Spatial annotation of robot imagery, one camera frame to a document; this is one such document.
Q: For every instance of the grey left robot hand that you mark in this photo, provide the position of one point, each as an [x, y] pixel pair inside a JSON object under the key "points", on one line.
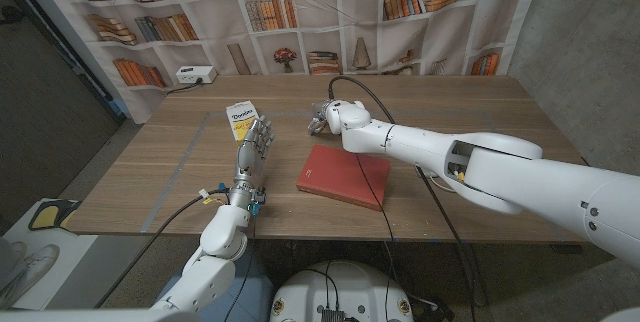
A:
{"points": [[252, 149]]}

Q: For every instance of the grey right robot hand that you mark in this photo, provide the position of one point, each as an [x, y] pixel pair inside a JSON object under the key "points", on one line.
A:
{"points": [[318, 114]]}

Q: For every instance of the white AirPods case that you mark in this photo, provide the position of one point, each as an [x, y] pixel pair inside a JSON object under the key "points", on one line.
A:
{"points": [[315, 128]]}

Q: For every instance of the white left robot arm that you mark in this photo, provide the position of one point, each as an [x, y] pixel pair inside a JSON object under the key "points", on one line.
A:
{"points": [[220, 247]]}

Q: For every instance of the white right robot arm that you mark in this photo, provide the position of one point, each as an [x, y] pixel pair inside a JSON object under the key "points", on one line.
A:
{"points": [[500, 167]]}

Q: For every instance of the red notebook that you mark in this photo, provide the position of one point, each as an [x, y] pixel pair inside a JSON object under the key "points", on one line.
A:
{"points": [[345, 174]]}

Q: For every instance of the yellow brown sugar box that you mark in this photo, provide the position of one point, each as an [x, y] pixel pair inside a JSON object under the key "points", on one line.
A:
{"points": [[240, 119]]}

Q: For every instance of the grey tape outline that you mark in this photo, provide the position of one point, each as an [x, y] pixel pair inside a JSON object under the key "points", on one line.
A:
{"points": [[175, 177]]}

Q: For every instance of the printed bookshelf backdrop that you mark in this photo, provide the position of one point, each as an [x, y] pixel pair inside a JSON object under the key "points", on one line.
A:
{"points": [[320, 32]]}

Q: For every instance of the white power strip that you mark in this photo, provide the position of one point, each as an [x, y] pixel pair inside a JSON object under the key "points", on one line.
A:
{"points": [[195, 74]]}

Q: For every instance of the white oblong charger block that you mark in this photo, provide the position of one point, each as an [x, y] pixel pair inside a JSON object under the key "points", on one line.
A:
{"points": [[422, 171]]}

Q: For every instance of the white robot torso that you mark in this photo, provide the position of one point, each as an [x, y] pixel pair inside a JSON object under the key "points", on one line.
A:
{"points": [[340, 292]]}

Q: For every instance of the yellow and black pad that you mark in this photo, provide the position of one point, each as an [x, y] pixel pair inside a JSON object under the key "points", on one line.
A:
{"points": [[50, 214]]}

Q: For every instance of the white floor sheet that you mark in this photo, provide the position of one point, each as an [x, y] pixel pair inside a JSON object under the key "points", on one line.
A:
{"points": [[65, 262]]}

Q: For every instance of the white sneaker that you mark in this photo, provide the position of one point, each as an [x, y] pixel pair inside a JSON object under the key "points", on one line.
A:
{"points": [[12, 254], [30, 269]]}

